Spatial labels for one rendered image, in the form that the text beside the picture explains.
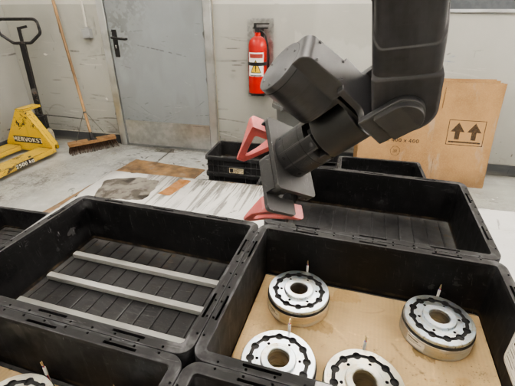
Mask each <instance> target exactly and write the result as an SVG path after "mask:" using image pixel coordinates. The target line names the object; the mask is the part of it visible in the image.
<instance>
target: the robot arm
mask: <svg viewBox="0 0 515 386"><path fill-rule="evenodd" d="M371 1H372V66H370V67H368V68H367V69H365V70H364V71H363V72H360V71H359V70H358V69H357V68H356V67H355V66H354V65H353V64H352V63H351V62H350V61H349V60H348V59H347V58H346V59H345V60H343V59H342V58H341V57H340V56H339V55H337V54H336V53H335V52H334V51H332V50H331V49H330V48H329V47H327V46H326V45H325V44H324V43H323V42H322V41H321V40H320V39H319V38H317V37H316V36H314V35H306V36H304V37H302V38H301V39H300V40H299V41H298V42H296V43H292V44H291V45H289V46H288V47H286V48H285V49H284V50H283V51H282V52H281V53H280V54H279V55H278V56H277V57H276V58H275V59H274V61H273V62H272V63H271V65H270V66H269V68H268V69H267V71H266V72H265V74H264V76H263V78H262V80H261V85H260V88H261V90H262V91H263V92H264V93H266V94H267V95H268V96H269V97H270V98H271V99H272V100H274V101H275V102H276V103H278V104H279V105H280V106H282V107H283V108H284V109H285V110H286V111H287V112H288V113H289V114H291V115H292V116H293V117H295V118H296V119H297V120H298V121H300V123H298V124H297V125H296V126H295V127H292V126H288V125H287V124H285V123H282V122H280V121H278V120H276V119H273V118H271V117H268V118H266V119H265V120H263V119H261V118H258V117H256V116H252V117H251V118H250V119H249V120H248V125H247V129H246V131H245V134H244V139H243V142H242V144H241V148H240V150H239V152H238V156H237V160H240V161H243V162H245V161H247V160H249V159H252V158H254V157H256V156H259V155H261V154H263V153H266V152H268V151H269V154H268V155H266V156H265V157H263V158H262V159H260V161H259V166H260V171H261V181H262V187H263V193H264V196H262V197H260V198H259V200H258V201H257V202H256V203H255V204H254V205H253V207H252V208H251V209H250V210H249V211H248V212H247V214H246V215H245V216H244V220H246V221H259V220H265V219H284V220H297V221H299V220H301V219H303V210H302V206H301V205H298V204H294V202H293V201H292V200H289V199H286V198H280V197H279V196H278V195H284V194H286V193H291V194H294V195H298V198H299V199H301V200H305V201H307V200H309V199H311V198H313V197H315V191H314V186H313V180H312V176H311V171H313V170H314V169H315V168H318V167H319V166H321V165H322V164H324V163H326V162H328V161H329V160H331V159H333V158H334V157H336V156H338V155H339V154H341V153H343V152H345V151H346V150H347V149H350V148H352V147H353V146H355V145H356V144H358V143H360V142H361V141H363V140H364V139H367V138H369V137H370V136H371V137H372V138H374V140H375V141H377V142H378V143H379V144H381V143H383V142H385V141H387V140H389V139H391V138H393V139H394V140H395V139H397V138H399V137H401V136H404V135H406V134H408V133H410V132H412V131H414V130H417V129H420V128H422V127H423V126H426V125H427V124H429V123H430V122H431V121H432V120H433V119H434V118H435V116H436V115H437V113H438V109H439V104H440V100H441V92H442V87H443V83H444V65H443V63H444V54H445V49H446V44H447V39H448V29H449V21H450V6H451V0H371ZM255 136H258V137H261V138H263V139H266V141H264V142H263V143H262V144H260V145H259V146H258V147H257V148H255V149H253V150H251V151H250V152H248V153H247V151H248V148H249V146H250V144H251V142H252V140H253V138H254V137H255Z"/></svg>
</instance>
